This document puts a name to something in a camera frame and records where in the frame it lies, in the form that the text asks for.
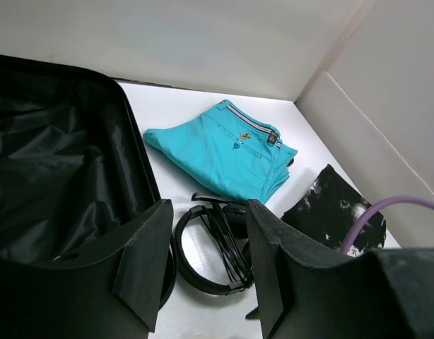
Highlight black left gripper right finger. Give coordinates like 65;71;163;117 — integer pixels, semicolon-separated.
247;200;434;338

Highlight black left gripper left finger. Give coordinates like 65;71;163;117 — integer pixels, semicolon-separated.
0;200;173;338

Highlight black white patterned cloth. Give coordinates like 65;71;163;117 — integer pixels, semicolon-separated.
281;165;387;257

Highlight black hard-shell suitcase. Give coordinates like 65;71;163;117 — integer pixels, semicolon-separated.
0;52;178;310

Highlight turquoise shorts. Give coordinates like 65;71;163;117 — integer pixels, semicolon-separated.
143;100;298;203

